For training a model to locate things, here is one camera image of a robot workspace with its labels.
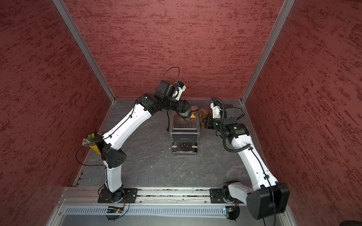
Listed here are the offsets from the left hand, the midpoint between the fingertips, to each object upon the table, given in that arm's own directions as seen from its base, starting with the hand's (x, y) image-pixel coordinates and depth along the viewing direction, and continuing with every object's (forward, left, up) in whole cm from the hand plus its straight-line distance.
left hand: (184, 107), depth 75 cm
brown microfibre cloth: (-3, -11, -2) cm, 11 cm away
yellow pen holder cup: (-10, +57, -20) cm, 61 cm away
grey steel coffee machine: (-13, -1, -5) cm, 14 cm away
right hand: (-5, -11, -7) cm, 14 cm away
